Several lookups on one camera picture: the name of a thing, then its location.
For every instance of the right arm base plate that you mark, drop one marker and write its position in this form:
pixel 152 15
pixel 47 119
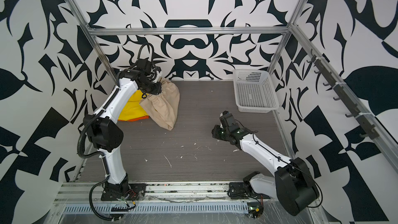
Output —
pixel 240 191

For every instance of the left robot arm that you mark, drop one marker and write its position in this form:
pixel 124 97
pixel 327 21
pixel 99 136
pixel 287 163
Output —
pixel 101 136

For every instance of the orange shorts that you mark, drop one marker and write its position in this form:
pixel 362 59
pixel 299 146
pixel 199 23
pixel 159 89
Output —
pixel 137 119

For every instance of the white laundry basket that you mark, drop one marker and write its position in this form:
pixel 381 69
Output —
pixel 254 91

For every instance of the beige shorts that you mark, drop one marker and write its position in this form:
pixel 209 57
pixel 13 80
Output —
pixel 163 108

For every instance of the aluminium cage frame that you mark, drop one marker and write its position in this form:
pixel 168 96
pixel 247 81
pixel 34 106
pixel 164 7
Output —
pixel 386 143

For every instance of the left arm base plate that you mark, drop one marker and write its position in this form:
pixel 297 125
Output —
pixel 130 192

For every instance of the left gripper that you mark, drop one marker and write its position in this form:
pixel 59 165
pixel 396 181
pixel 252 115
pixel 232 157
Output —
pixel 158 89

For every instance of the yellow shorts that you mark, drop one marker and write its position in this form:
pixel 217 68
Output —
pixel 132 108

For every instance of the white slotted cable duct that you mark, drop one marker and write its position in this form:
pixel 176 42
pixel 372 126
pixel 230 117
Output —
pixel 175 208

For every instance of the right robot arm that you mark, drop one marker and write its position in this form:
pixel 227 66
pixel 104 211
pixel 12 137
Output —
pixel 292 183

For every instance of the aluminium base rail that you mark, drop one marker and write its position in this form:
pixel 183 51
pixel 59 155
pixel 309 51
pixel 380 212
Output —
pixel 164 191

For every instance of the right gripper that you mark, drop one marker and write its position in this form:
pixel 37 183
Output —
pixel 215 134

